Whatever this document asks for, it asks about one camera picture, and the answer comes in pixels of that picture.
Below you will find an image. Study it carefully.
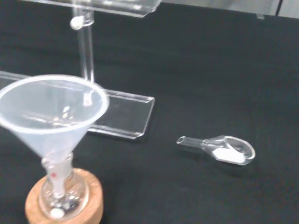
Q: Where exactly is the clear funnel stand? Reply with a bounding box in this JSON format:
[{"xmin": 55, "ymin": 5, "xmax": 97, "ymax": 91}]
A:
[{"xmin": 0, "ymin": 0, "xmax": 163, "ymax": 141}]

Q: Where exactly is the translucent white plastic funnel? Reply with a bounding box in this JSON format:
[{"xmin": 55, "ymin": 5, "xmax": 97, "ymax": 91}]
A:
[{"xmin": 0, "ymin": 74, "xmax": 110, "ymax": 165}]

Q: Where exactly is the black bench cloth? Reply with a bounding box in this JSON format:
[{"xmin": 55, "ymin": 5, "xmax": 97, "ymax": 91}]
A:
[{"xmin": 0, "ymin": 1, "xmax": 299, "ymax": 224}]

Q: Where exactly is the round-bottom glass flask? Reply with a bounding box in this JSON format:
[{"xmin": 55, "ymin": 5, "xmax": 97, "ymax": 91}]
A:
[{"xmin": 38, "ymin": 154, "xmax": 90, "ymax": 219}]

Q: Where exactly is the cork ring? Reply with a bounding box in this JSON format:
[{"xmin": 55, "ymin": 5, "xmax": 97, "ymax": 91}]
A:
[{"xmin": 24, "ymin": 168, "xmax": 104, "ymax": 224}]

